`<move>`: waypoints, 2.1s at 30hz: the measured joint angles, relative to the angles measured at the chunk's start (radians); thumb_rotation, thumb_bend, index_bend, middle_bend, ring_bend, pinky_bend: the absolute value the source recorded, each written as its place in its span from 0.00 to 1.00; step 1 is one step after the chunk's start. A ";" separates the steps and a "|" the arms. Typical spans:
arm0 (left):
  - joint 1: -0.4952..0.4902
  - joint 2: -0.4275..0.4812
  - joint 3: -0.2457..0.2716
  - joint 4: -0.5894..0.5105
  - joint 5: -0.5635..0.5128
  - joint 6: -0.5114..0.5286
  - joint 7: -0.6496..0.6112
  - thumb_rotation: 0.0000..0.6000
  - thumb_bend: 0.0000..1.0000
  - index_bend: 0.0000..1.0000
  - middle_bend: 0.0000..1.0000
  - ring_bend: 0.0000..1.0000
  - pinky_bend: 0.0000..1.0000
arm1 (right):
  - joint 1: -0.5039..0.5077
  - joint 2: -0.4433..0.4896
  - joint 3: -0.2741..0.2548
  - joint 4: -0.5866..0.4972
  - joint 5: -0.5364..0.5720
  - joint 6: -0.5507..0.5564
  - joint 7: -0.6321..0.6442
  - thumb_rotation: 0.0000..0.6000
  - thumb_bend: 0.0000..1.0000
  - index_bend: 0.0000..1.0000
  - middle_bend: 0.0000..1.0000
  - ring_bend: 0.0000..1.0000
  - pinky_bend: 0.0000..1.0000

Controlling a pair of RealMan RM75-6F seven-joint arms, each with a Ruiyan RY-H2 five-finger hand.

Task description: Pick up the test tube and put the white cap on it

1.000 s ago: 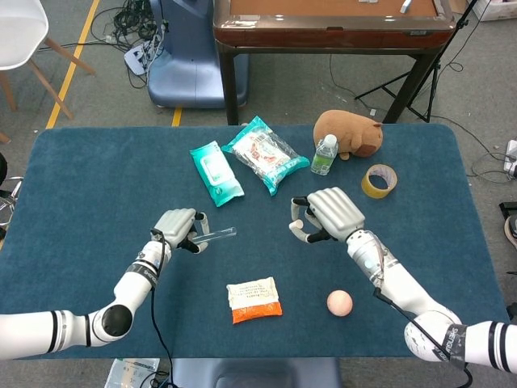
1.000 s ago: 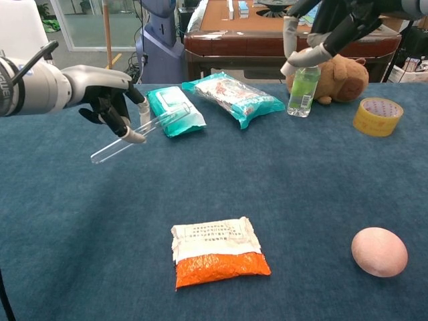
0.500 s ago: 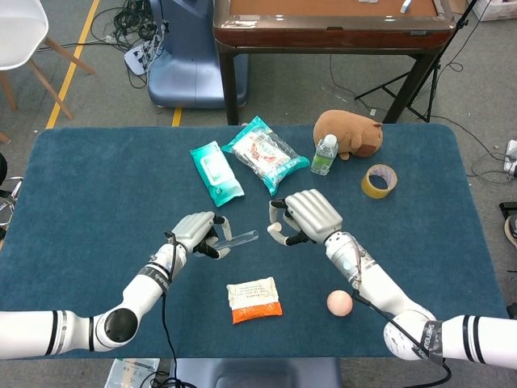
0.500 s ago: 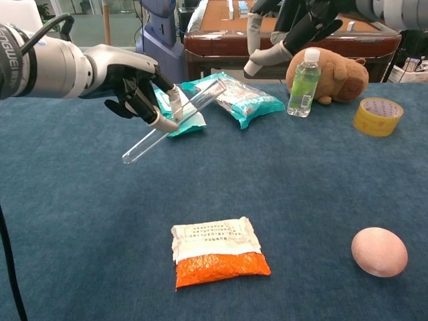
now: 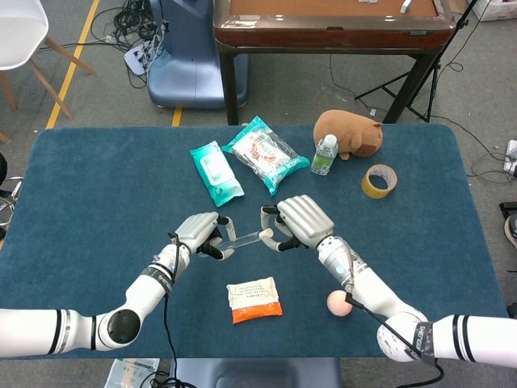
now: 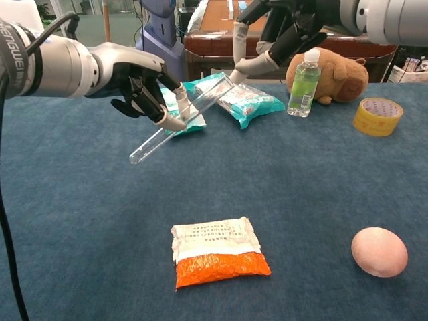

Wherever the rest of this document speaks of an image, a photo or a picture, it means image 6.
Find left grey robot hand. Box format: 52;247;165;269
85;42;192;132

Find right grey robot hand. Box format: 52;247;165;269
232;0;342;75

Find clear glass test tube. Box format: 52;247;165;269
128;73;237;165

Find wooden pole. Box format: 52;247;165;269
102;0;113;43

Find blue-grey machine base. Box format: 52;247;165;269
135;0;187;84

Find clear bottle with green label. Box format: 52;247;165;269
286;47;322;118

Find brown capybara plush toy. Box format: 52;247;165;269
285;46;370;106

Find brown mahjong table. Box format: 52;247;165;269
183;0;403;84

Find white plastic bag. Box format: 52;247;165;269
187;0;210;34

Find teal wet wipes pack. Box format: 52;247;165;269
158;86;207;137

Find teal snack bag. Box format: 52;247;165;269
181;72;286;130

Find green potted plant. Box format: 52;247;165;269
35;3;51;21

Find white plastic chair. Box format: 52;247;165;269
0;0;45;33

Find white printed boxes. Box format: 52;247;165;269
389;56;428;84

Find black equipment case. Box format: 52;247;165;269
399;43;428;68

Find yellow tape roll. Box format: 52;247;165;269
352;97;405;138

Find blue tablecloth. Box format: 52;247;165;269
0;82;428;321

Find orange and white packet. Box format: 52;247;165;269
171;215;272;291

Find pink egg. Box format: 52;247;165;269
350;227;409;278

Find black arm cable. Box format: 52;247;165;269
0;11;80;321

